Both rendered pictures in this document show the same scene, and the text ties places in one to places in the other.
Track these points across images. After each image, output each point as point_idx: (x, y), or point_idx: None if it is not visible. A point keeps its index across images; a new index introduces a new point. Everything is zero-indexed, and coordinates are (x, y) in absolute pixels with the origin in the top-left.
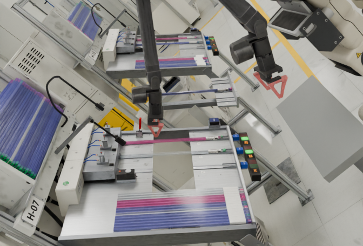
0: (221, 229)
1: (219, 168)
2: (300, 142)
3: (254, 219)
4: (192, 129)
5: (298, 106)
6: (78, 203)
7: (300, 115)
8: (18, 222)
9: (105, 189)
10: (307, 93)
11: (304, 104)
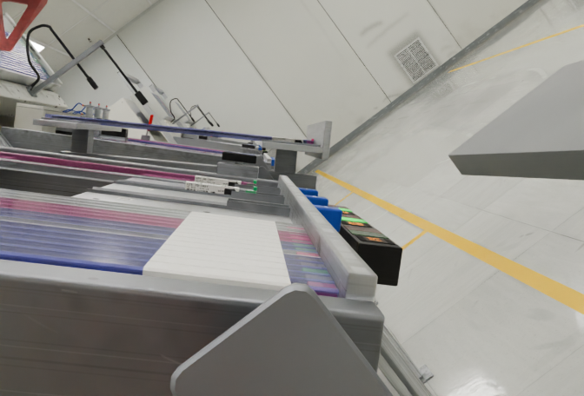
0: (22, 272)
1: (209, 207)
2: (574, 148)
3: (363, 268)
4: (156, 168)
5: (535, 112)
6: None
7: (550, 116)
8: None
9: None
10: (559, 86)
11: (560, 99)
